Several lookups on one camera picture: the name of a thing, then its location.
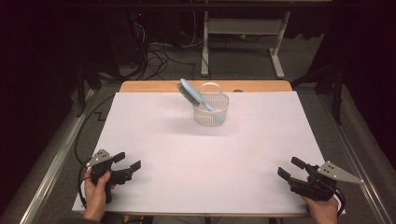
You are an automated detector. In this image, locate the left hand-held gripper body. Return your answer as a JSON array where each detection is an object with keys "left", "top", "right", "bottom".
[{"left": 85, "top": 148, "right": 135, "bottom": 205}]

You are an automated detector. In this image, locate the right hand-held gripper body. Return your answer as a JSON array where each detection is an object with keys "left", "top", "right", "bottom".
[{"left": 288, "top": 161, "right": 365, "bottom": 203}]

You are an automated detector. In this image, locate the white plastic basket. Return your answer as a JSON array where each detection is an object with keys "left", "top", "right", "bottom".
[{"left": 191, "top": 81, "right": 231, "bottom": 127}]

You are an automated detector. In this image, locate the light blue hairbrush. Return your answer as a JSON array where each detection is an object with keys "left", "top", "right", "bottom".
[{"left": 177, "top": 77, "right": 218, "bottom": 113}]

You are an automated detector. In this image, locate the person's left hand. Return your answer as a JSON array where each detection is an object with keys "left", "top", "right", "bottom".
[{"left": 81, "top": 169, "right": 118, "bottom": 223}]

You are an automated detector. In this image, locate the person's right hand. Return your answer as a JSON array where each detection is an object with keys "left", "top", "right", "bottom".
[{"left": 301, "top": 195, "right": 341, "bottom": 224}]

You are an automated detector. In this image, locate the white table sheet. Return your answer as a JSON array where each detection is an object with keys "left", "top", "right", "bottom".
[{"left": 72, "top": 91, "right": 347, "bottom": 217}]

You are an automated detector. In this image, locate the black metal stand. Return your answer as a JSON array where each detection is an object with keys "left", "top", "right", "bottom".
[
  {"left": 76, "top": 60, "right": 105, "bottom": 119},
  {"left": 290, "top": 62, "right": 346, "bottom": 126}
]

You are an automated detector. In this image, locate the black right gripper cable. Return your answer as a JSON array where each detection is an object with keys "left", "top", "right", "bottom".
[{"left": 333, "top": 188, "right": 347, "bottom": 217}]

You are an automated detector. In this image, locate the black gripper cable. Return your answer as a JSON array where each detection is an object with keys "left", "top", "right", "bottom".
[
  {"left": 73, "top": 92, "right": 117, "bottom": 209},
  {"left": 333, "top": 188, "right": 347, "bottom": 217}
]

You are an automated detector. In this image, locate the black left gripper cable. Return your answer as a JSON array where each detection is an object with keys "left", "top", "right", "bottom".
[{"left": 73, "top": 92, "right": 117, "bottom": 209}]

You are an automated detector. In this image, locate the aluminium floor rail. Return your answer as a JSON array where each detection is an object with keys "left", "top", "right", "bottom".
[
  {"left": 21, "top": 88, "right": 96, "bottom": 224},
  {"left": 316, "top": 92, "right": 390, "bottom": 224}
]

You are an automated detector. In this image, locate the black floor cable bundle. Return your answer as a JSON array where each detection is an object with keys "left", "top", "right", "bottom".
[{"left": 134, "top": 40, "right": 198, "bottom": 81}]

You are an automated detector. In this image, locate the white metal table frame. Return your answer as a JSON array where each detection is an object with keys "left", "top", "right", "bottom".
[{"left": 200, "top": 10, "right": 292, "bottom": 80}]

